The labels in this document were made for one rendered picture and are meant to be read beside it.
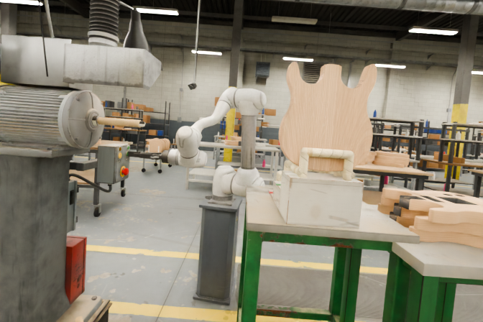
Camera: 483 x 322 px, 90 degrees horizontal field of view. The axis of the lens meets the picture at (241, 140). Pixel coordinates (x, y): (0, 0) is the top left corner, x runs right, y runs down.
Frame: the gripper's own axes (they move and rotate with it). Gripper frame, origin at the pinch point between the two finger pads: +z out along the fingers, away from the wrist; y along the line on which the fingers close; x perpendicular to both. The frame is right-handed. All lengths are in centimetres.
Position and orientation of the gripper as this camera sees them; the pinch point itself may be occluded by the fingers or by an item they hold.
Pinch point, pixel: (134, 154)
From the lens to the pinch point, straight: 151.3
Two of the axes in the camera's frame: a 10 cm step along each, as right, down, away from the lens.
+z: -10.0, -0.8, 0.0
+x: 0.8, -10.0, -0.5
